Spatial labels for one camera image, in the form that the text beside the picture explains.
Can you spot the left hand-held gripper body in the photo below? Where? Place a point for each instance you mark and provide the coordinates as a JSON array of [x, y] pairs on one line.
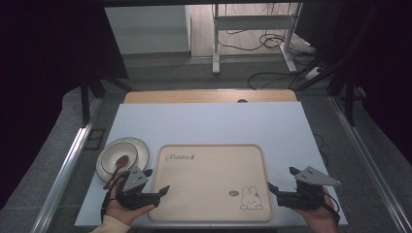
[[134, 181]]

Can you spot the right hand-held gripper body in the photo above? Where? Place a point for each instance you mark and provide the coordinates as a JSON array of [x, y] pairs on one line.
[[312, 178]]

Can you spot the person's left hand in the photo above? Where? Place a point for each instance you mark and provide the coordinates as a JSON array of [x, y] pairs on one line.
[[129, 215]]

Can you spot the person's right hand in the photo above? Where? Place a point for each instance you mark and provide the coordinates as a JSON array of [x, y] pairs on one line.
[[317, 216]]

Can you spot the white plate with dark rim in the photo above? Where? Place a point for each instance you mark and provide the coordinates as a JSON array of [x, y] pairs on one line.
[[142, 152]]

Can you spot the brown wooden spoon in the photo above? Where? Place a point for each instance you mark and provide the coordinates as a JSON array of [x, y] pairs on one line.
[[121, 160]]

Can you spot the white bowl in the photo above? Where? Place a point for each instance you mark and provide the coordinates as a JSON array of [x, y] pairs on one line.
[[111, 155]]

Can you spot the beige tray with rabbit print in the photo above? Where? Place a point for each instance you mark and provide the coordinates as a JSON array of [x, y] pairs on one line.
[[207, 181]]

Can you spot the white table board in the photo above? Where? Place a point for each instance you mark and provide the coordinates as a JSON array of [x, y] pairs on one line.
[[210, 126]]

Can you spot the black metal stand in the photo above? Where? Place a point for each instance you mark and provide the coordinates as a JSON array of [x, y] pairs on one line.
[[349, 103], [85, 103]]

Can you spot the wooden table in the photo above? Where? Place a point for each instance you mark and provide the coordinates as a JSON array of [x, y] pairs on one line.
[[194, 96]]

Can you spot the white power strip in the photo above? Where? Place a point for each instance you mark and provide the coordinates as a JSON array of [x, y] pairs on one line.
[[312, 73]]

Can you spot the black curtain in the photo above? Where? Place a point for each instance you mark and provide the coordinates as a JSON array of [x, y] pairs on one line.
[[382, 58], [42, 64]]

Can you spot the white cabinet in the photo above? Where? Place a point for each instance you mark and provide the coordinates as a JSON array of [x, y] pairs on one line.
[[145, 29]]

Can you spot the black floor bracket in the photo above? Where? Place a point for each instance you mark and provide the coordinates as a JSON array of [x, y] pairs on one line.
[[94, 139]]

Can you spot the aluminium rail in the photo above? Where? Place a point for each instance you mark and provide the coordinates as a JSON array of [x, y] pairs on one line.
[[68, 161], [366, 155]]

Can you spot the white metal desk frame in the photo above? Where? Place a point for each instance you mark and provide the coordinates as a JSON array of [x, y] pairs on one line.
[[252, 22]]

